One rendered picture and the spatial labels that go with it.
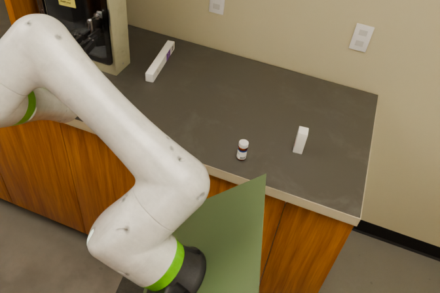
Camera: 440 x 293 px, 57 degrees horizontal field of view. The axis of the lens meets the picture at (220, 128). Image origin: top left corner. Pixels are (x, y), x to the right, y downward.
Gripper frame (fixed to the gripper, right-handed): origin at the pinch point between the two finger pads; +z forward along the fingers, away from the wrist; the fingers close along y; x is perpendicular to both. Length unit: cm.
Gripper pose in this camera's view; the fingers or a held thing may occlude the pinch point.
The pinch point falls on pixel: (91, 34)
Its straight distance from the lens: 162.5
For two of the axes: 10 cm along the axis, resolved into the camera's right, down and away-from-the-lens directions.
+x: -0.9, 7.4, 6.7
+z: 3.6, -6.0, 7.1
